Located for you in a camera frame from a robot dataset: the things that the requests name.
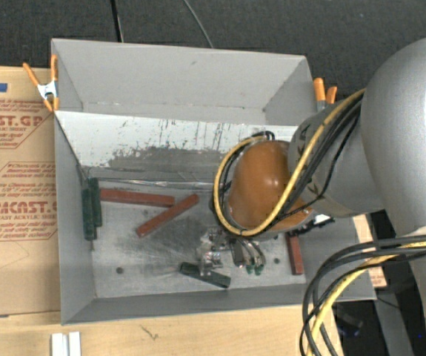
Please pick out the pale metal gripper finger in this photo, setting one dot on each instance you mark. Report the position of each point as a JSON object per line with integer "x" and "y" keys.
{"x": 209, "y": 242}
{"x": 212, "y": 262}

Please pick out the dark green flat block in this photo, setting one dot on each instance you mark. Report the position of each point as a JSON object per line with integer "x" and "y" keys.
{"x": 97, "y": 202}
{"x": 216, "y": 278}
{"x": 89, "y": 217}

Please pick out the red-brown flat block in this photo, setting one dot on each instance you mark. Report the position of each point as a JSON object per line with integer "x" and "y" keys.
{"x": 168, "y": 216}
{"x": 138, "y": 197}
{"x": 295, "y": 256}

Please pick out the grey metal bin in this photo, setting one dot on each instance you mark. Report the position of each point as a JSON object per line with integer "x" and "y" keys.
{"x": 168, "y": 84}

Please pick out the brown cardboard board red print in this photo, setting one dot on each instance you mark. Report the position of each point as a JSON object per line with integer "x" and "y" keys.
{"x": 20, "y": 265}

